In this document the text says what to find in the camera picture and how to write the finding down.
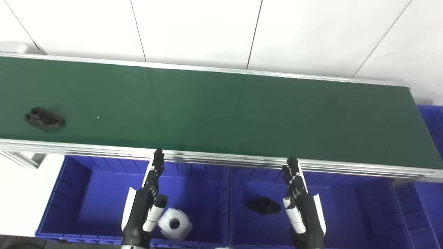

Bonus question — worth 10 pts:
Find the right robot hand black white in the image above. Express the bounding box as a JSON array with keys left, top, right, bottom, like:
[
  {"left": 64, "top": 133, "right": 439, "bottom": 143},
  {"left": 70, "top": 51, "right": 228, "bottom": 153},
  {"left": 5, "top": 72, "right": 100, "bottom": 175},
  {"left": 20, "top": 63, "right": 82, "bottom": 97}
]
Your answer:
[{"left": 281, "top": 156, "right": 327, "bottom": 249}]

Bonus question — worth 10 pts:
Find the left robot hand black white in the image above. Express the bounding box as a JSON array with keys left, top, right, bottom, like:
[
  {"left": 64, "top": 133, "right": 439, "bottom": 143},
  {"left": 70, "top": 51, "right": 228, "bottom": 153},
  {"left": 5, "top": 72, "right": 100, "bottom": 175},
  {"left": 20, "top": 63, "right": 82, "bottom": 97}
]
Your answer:
[{"left": 121, "top": 148, "right": 169, "bottom": 249}]

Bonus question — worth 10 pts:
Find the black flange part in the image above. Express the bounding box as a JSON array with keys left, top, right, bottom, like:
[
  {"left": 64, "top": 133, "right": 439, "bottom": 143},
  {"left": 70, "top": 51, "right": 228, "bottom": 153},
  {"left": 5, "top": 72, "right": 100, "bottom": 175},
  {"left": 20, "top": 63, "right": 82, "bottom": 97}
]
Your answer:
[
  {"left": 245, "top": 197, "right": 282, "bottom": 215},
  {"left": 24, "top": 107, "right": 66, "bottom": 130}
]

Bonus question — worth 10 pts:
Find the blue plastic bin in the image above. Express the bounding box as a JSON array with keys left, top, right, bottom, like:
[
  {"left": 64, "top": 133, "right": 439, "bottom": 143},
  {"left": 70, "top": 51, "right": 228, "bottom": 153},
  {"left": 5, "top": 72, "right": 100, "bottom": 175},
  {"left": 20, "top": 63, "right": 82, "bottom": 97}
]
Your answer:
[
  {"left": 395, "top": 104, "right": 443, "bottom": 249},
  {"left": 35, "top": 155, "right": 231, "bottom": 248},
  {"left": 228, "top": 166, "right": 414, "bottom": 249}
]

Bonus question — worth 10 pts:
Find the white block part with hole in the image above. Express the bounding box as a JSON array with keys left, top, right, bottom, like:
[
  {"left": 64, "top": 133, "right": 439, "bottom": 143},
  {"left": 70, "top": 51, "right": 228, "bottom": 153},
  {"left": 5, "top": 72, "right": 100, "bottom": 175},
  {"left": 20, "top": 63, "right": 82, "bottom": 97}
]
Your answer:
[{"left": 158, "top": 207, "right": 193, "bottom": 241}]

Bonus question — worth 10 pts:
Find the green conveyor belt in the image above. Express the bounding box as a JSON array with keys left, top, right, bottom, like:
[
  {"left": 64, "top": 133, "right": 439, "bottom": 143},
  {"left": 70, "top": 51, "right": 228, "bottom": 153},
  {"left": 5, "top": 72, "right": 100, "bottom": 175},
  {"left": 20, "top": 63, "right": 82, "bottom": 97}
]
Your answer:
[
  {"left": 0, "top": 52, "right": 443, "bottom": 183},
  {"left": 0, "top": 56, "right": 443, "bottom": 170}
]

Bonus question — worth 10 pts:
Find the aluminium conveyor leg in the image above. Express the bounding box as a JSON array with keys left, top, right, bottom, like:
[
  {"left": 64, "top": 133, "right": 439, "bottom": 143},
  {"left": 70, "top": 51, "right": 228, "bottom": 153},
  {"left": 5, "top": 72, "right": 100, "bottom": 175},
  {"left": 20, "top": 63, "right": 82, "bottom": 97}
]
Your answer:
[{"left": 0, "top": 151, "right": 47, "bottom": 169}]

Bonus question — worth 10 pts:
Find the grey conveyor end cap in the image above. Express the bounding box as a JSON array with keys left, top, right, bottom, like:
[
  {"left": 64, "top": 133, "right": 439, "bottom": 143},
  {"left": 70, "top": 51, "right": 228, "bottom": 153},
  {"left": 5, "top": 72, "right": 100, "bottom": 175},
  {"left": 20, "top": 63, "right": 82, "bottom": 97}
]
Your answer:
[{"left": 0, "top": 42, "right": 29, "bottom": 54}]

